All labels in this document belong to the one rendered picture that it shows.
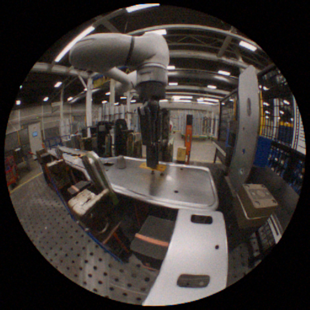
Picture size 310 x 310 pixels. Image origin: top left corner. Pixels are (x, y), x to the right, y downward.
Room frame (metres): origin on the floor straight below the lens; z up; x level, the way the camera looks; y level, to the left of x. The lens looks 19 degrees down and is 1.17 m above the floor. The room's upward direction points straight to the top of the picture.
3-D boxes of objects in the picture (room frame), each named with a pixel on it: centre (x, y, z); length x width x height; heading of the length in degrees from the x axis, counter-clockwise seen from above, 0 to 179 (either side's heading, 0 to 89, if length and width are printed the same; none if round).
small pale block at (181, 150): (0.38, -0.11, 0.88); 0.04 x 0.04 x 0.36; 70
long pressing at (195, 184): (0.44, 0.47, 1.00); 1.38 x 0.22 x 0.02; 70
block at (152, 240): (0.09, 0.00, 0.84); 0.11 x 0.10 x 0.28; 160
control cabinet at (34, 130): (2.77, 6.82, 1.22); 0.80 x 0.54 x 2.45; 165
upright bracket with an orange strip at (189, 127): (0.40, -0.14, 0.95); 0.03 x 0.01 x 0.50; 70
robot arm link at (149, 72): (0.29, 0.01, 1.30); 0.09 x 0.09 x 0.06
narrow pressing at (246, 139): (0.19, -0.24, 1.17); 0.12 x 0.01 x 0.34; 160
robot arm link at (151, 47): (0.28, 0.02, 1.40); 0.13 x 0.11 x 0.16; 118
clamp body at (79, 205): (0.11, 0.13, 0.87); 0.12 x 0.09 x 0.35; 160
